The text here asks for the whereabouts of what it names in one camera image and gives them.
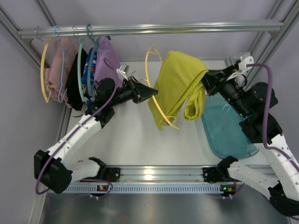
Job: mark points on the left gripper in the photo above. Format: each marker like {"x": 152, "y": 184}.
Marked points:
{"x": 135, "y": 92}

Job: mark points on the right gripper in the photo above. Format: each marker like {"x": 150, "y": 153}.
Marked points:
{"x": 212, "y": 82}

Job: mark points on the yellow trousers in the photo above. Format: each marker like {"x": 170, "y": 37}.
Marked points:
{"x": 179, "y": 83}

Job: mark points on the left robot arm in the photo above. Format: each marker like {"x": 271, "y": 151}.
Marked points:
{"x": 54, "y": 168}

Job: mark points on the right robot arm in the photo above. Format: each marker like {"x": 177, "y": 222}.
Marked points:
{"x": 262, "y": 130}

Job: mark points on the mint green hanger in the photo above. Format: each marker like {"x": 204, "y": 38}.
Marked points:
{"x": 80, "y": 86}

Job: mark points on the teal blue hanger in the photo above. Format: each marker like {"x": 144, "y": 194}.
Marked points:
{"x": 95, "y": 47}

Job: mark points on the light blue hanger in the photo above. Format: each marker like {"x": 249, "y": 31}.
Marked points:
{"x": 61, "y": 97}

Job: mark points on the empty yellow hanger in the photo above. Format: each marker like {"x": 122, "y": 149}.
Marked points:
{"x": 45, "y": 87}

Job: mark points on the teal plastic bin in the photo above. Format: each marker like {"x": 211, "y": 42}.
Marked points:
{"x": 223, "y": 132}

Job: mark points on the purple garment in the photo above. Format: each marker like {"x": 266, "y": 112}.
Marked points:
{"x": 107, "y": 62}

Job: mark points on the blue patterned garment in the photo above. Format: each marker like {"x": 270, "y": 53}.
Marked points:
{"x": 88, "y": 99}

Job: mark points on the black garment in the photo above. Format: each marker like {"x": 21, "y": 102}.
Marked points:
{"x": 74, "y": 98}

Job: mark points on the pink garment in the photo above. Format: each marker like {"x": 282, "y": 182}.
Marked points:
{"x": 53, "y": 73}

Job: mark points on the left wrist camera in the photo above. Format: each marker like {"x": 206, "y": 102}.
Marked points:
{"x": 122, "y": 71}

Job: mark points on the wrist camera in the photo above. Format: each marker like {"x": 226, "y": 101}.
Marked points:
{"x": 242, "y": 66}
{"x": 122, "y": 71}

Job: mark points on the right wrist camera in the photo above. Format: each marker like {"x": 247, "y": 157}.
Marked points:
{"x": 242, "y": 66}

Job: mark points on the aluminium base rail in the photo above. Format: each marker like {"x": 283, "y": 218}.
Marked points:
{"x": 181, "y": 174}

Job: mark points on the right frame post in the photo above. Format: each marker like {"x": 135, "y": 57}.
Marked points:
{"x": 265, "y": 44}

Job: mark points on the frame post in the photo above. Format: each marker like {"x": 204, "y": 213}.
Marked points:
{"x": 8, "y": 23}
{"x": 265, "y": 44}

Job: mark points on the slotted cable duct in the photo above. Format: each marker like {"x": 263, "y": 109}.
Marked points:
{"x": 118, "y": 188}

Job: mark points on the aluminium hanging rail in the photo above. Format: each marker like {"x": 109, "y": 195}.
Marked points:
{"x": 152, "y": 29}

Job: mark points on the left frame post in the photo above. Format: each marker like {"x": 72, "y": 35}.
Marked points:
{"x": 8, "y": 23}

